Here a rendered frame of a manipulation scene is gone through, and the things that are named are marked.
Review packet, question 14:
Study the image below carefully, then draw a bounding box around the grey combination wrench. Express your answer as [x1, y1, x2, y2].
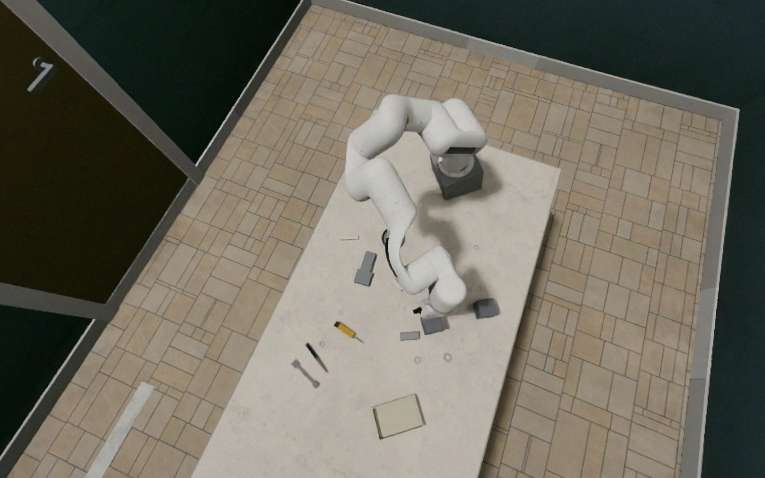
[291, 359, 320, 389]

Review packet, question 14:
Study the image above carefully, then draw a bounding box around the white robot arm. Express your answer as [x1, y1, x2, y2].
[345, 94, 487, 314]

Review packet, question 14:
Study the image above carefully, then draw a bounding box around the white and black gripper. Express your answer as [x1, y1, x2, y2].
[413, 294, 460, 319]

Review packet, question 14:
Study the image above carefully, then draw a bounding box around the yellow screwdriver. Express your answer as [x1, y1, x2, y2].
[334, 321, 363, 343]

